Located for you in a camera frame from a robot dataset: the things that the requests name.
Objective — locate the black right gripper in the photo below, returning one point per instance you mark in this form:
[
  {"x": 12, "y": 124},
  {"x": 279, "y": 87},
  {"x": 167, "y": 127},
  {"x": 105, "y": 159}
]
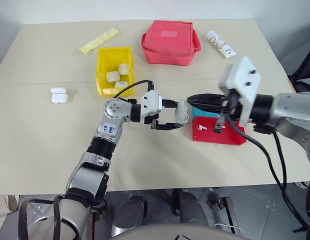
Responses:
[{"x": 231, "y": 107}]

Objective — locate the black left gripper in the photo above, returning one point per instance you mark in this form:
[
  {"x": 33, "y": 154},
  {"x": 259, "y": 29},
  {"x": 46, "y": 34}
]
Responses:
[{"x": 165, "y": 104}]

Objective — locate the white earbud case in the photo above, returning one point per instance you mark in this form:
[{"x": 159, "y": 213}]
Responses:
[
  {"x": 120, "y": 84},
  {"x": 124, "y": 68},
  {"x": 112, "y": 76},
  {"x": 59, "y": 97},
  {"x": 182, "y": 112}
]

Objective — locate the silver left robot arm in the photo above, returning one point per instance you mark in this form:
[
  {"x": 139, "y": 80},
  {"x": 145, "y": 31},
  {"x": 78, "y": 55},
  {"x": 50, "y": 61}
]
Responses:
[{"x": 82, "y": 175}]

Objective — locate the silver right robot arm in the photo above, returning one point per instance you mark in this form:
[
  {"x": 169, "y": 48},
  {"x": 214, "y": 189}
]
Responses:
[{"x": 290, "y": 112}]

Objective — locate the yellow plastic bin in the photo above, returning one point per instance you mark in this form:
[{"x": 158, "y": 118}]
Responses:
[{"x": 102, "y": 62}]

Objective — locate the teal open tray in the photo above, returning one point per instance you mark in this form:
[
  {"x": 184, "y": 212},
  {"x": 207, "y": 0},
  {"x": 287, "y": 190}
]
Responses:
[{"x": 202, "y": 112}]

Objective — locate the red open tray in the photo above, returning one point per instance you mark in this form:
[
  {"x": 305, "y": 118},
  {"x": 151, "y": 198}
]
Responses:
[{"x": 207, "y": 137}]

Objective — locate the white printed tube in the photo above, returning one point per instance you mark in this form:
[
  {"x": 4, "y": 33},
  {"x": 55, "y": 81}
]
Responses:
[{"x": 220, "y": 43}]

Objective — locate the red fabric pouch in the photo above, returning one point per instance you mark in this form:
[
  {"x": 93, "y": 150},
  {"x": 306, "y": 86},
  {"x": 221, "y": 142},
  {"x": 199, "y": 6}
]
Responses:
[{"x": 170, "y": 50}]

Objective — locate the black chair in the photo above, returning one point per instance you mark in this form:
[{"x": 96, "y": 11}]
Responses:
[{"x": 305, "y": 75}]

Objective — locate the yellow sachet packet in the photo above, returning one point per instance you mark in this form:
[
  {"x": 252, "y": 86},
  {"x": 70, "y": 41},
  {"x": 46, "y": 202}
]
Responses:
[{"x": 98, "y": 41}]

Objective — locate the grey robot torso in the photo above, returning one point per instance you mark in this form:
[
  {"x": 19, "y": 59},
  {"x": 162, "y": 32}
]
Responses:
[{"x": 182, "y": 232}]

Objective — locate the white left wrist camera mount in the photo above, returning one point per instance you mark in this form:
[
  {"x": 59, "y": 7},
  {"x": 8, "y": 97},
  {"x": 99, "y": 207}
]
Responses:
[{"x": 151, "y": 102}]

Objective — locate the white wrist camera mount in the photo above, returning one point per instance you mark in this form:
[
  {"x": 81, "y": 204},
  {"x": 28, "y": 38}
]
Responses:
[
  {"x": 241, "y": 75},
  {"x": 151, "y": 102}
]

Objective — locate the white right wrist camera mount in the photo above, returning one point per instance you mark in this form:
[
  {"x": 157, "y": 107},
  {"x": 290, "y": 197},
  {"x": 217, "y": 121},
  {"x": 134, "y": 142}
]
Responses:
[{"x": 241, "y": 75}]

